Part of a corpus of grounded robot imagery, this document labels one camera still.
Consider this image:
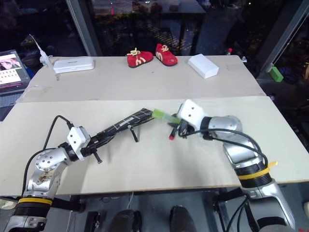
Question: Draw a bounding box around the yellow cable tie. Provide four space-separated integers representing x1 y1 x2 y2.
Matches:
238 161 279 181

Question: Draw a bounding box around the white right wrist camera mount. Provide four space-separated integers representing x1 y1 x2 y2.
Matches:
177 98 210 131

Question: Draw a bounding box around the red baby shoe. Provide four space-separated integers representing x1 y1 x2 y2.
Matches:
155 43 179 66
126 47 155 69

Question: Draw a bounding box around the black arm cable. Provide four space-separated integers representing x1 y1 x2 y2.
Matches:
190 128 269 170
21 115 74 196

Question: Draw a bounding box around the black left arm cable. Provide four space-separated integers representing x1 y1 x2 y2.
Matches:
21 115 74 196

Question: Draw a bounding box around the yellow tape band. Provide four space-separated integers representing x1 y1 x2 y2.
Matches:
17 197 53 206

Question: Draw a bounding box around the green block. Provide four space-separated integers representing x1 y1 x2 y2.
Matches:
269 65 285 83

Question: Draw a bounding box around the white cardboard box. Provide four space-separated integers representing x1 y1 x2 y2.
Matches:
187 54 220 79

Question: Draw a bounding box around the open laptop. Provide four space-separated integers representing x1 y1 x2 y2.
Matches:
0 49 31 108

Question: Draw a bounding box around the white flat plastic case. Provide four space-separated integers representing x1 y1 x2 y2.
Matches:
53 56 95 74

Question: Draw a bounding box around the green highlighter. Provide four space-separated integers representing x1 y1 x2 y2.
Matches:
152 108 181 123

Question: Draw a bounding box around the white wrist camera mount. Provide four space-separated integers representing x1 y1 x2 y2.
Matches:
67 125 92 162
177 98 210 131

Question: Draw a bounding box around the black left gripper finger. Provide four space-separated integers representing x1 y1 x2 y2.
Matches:
94 137 117 151
91 134 116 146

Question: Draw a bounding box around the white pointed plastic device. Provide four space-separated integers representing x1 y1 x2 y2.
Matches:
28 33 53 69

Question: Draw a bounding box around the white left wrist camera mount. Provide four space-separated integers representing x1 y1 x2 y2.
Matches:
67 125 92 162

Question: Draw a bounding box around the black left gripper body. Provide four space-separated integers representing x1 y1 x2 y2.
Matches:
81 141 99 157

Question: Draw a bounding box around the dark rounded shape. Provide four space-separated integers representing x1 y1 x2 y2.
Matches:
112 209 143 232

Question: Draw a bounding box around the black grid pencil pouch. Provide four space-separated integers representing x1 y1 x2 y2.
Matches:
93 107 156 164

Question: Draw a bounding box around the grey aluminium frame post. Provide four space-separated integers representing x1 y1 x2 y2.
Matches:
65 0 102 58

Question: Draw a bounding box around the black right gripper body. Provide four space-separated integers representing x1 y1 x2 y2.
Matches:
178 119 195 140

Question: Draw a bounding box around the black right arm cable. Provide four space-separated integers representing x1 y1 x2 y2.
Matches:
190 128 269 170

